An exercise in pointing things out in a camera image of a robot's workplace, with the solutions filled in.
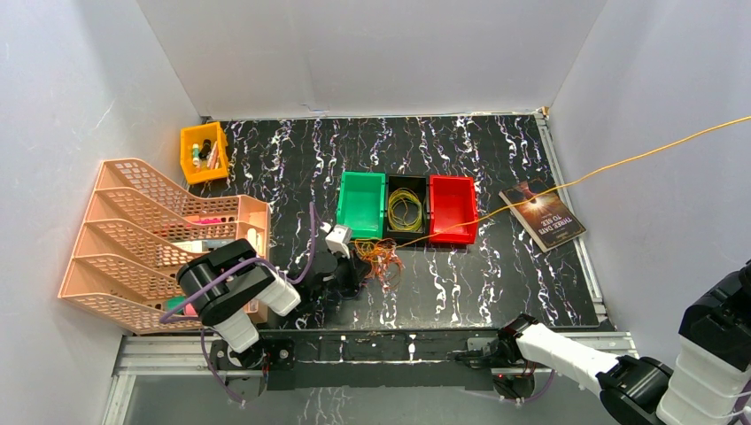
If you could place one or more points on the aluminium table frame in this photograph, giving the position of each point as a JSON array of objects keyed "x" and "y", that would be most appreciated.
[{"x": 165, "y": 379}]

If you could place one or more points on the red plastic bin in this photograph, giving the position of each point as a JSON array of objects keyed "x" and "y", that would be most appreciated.
[{"x": 453, "y": 209}]

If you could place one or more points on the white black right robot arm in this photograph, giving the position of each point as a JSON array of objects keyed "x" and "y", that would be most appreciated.
[{"x": 709, "y": 383}]

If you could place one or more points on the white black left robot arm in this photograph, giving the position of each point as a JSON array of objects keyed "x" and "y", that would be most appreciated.
[{"x": 222, "y": 282}]

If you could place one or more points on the dark paperback book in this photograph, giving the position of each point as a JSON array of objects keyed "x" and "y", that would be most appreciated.
[{"x": 548, "y": 221}]

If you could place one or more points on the black plastic bin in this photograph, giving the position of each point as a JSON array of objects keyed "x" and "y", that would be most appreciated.
[{"x": 406, "y": 207}]

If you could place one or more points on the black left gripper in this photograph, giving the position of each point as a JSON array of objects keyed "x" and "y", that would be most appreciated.
[{"x": 350, "y": 267}]

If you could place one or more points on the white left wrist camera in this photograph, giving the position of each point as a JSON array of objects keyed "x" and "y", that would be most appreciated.
[{"x": 337, "y": 240}]

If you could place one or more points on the green plastic bin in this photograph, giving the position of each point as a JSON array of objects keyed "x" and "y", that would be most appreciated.
[{"x": 360, "y": 205}]

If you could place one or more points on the yellow plastic bin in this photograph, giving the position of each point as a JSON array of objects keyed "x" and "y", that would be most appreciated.
[{"x": 203, "y": 153}]

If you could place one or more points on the peach plastic file rack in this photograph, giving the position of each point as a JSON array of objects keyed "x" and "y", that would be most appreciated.
[{"x": 131, "y": 243}]

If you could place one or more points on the green capped pink bottle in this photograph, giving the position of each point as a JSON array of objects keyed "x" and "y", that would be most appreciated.
[{"x": 173, "y": 302}]

